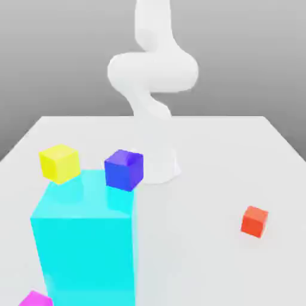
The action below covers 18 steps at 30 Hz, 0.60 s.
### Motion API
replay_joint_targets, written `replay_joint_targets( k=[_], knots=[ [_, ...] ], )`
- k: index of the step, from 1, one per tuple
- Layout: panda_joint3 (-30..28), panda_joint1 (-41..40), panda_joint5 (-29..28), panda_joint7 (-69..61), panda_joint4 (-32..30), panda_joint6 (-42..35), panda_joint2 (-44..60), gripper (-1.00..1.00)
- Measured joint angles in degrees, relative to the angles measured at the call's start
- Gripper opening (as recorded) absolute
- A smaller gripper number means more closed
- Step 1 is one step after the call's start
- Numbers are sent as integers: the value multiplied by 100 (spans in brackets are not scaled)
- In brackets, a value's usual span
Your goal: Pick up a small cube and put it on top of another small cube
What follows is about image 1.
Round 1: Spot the small red cube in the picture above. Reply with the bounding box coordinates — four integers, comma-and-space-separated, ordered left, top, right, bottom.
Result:
240, 205, 269, 239

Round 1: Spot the small magenta cube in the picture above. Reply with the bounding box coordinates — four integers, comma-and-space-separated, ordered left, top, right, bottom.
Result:
18, 290, 54, 306

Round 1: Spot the small yellow cube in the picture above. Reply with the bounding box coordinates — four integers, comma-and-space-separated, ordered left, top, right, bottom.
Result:
38, 143, 81, 185

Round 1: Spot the large cyan box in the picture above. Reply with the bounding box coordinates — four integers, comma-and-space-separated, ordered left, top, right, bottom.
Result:
30, 169, 136, 306

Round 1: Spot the small blue cube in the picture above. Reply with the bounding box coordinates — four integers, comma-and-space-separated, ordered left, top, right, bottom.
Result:
104, 149, 145, 192

